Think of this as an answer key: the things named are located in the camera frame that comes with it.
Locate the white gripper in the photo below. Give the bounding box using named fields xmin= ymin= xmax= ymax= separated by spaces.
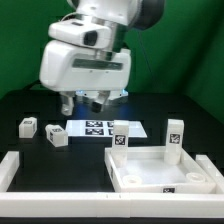
xmin=40 ymin=40 xmax=131 ymax=116

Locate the white square tabletop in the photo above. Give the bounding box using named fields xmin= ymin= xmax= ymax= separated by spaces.
xmin=105 ymin=146 xmax=217 ymax=194

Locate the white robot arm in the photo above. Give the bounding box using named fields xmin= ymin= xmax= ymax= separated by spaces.
xmin=40 ymin=0 xmax=165 ymax=116

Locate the white sheet with tags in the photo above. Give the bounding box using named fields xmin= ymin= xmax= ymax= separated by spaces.
xmin=66 ymin=120 xmax=147 ymax=138

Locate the white U-shaped fence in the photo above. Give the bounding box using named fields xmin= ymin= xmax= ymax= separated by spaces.
xmin=0 ymin=151 xmax=224 ymax=218

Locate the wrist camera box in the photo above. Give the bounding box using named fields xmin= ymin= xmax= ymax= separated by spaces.
xmin=48 ymin=19 xmax=112 ymax=49

